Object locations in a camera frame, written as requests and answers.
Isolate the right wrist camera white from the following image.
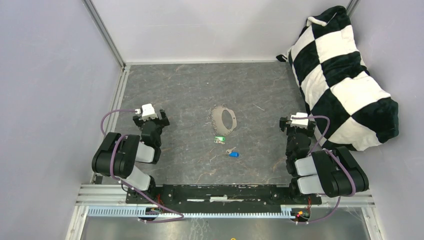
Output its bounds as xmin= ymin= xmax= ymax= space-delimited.
xmin=290 ymin=112 xmax=309 ymax=129

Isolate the blue tagged key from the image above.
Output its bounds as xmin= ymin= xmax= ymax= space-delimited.
xmin=225 ymin=147 xmax=240 ymax=158

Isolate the black white checkered pillow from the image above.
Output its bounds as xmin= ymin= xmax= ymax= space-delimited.
xmin=277 ymin=5 xmax=399 ymax=151

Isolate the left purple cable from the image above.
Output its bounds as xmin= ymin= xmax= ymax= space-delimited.
xmin=100 ymin=109 xmax=185 ymax=224

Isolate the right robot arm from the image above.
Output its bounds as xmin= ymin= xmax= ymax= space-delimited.
xmin=279 ymin=112 xmax=370 ymax=204

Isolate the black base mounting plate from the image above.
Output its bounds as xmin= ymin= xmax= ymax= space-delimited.
xmin=145 ymin=184 xmax=322 ymax=206

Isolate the white slotted cable duct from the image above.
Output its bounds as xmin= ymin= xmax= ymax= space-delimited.
xmin=87 ymin=206 xmax=295 ymax=220

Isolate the grey metal key holder plate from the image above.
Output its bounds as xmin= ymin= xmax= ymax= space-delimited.
xmin=210 ymin=105 xmax=238 ymax=137

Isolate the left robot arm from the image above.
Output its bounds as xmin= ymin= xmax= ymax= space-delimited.
xmin=91 ymin=104 xmax=170 ymax=204

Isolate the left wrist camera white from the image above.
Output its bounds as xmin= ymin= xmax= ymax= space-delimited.
xmin=134 ymin=103 xmax=158 ymax=121

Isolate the green tagged key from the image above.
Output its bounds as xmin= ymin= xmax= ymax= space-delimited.
xmin=214 ymin=136 xmax=226 ymax=145

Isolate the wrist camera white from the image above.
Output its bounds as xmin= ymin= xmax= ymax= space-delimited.
xmin=134 ymin=103 xmax=158 ymax=121
xmin=290 ymin=112 xmax=309 ymax=129

